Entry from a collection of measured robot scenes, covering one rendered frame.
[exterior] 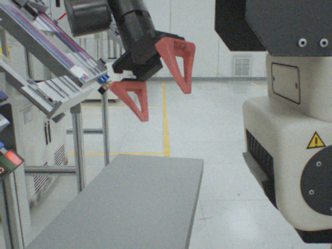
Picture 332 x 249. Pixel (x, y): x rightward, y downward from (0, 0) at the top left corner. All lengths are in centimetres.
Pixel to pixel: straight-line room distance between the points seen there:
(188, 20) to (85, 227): 774
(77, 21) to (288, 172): 37
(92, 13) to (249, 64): 798
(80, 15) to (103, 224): 34
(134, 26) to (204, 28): 771
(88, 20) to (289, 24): 29
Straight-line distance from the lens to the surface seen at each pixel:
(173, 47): 45
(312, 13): 40
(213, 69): 825
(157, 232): 55
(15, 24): 162
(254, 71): 849
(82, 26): 52
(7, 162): 76
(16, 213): 94
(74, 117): 154
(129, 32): 51
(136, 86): 54
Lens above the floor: 90
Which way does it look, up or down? 14 degrees down
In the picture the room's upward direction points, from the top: straight up
